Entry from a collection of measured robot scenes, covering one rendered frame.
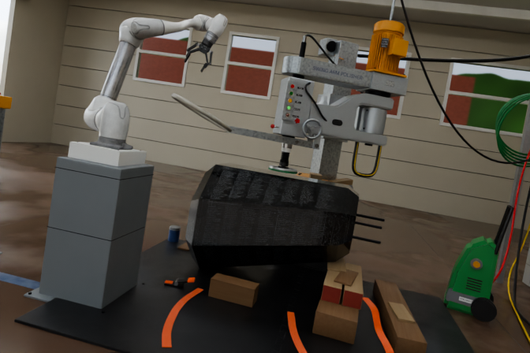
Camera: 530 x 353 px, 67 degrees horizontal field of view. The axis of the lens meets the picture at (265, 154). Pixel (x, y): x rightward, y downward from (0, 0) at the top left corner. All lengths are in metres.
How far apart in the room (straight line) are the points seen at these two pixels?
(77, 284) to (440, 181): 7.95
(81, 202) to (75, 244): 0.24
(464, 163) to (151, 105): 7.22
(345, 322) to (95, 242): 1.47
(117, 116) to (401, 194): 7.53
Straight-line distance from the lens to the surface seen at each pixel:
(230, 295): 2.72
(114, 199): 2.33
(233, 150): 9.40
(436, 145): 9.32
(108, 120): 2.48
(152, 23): 2.66
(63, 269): 2.59
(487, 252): 3.49
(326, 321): 2.52
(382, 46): 3.20
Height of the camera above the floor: 1.11
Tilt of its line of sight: 3 degrees down
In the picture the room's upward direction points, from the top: 9 degrees clockwise
